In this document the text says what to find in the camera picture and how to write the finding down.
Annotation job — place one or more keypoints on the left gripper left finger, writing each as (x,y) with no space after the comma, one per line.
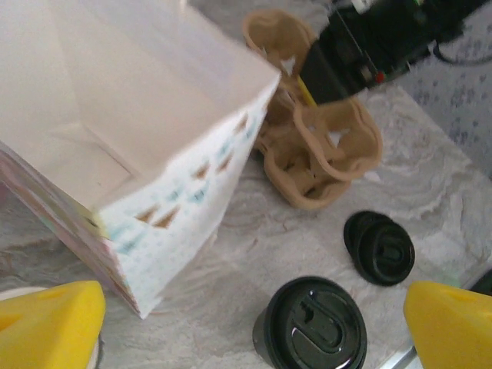
(46,330)

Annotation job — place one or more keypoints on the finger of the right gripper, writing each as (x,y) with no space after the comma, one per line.
(308,92)

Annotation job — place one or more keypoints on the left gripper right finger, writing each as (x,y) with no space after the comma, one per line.
(453,330)

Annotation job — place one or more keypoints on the white printed paper bag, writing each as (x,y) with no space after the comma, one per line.
(153,115)

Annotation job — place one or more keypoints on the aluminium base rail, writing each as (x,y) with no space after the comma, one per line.
(403,359)

